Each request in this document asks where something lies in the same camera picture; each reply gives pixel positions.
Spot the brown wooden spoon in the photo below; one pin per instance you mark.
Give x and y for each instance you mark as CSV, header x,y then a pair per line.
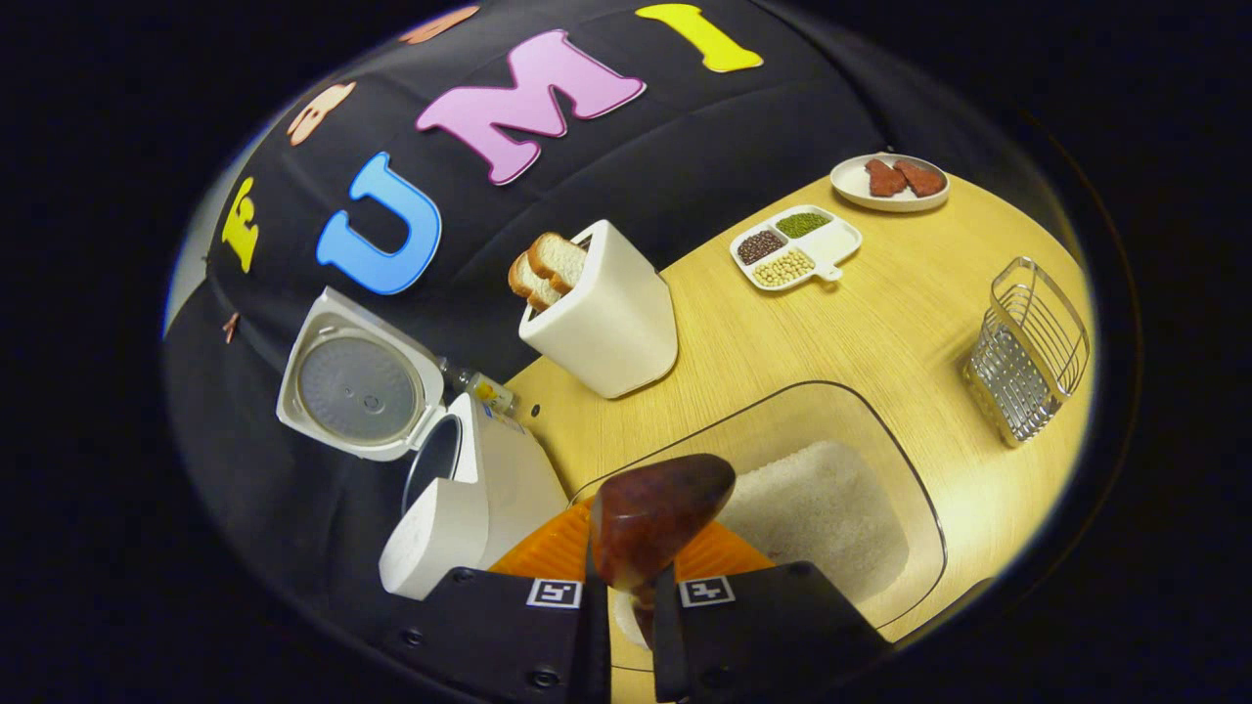
x,y
655,518

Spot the white round plate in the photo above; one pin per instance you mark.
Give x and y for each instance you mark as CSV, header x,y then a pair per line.
x,y
851,186

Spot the white divided dish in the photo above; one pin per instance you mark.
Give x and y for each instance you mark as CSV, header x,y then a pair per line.
x,y
831,244

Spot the white rice cooker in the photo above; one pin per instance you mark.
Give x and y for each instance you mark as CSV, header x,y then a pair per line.
x,y
489,489

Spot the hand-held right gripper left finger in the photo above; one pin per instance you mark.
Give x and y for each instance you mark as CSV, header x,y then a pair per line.
x,y
489,636

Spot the copper clip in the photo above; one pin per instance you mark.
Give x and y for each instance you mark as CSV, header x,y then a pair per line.
x,y
231,328

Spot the bread slice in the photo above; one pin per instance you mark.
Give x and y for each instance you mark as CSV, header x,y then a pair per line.
x,y
528,284
559,259

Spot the small glass bottle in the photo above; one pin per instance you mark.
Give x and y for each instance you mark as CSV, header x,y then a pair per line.
x,y
484,389

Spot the black backdrop cloth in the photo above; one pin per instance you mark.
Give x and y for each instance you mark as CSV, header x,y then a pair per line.
x,y
685,147

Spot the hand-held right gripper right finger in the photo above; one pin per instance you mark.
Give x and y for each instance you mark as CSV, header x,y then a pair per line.
x,y
773,626

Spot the red meat slice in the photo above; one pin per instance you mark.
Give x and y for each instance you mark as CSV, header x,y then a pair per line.
x,y
885,178
922,178

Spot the dark brown beans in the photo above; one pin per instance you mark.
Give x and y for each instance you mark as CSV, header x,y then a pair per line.
x,y
761,247

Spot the white toaster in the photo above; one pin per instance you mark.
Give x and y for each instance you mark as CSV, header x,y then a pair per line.
x,y
611,323

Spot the yellow beans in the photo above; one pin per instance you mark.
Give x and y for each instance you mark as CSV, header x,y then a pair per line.
x,y
784,268

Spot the green beans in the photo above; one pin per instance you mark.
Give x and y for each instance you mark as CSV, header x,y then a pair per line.
x,y
804,225

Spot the clear plastic container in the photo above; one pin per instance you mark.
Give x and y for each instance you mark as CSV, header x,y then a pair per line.
x,y
782,411

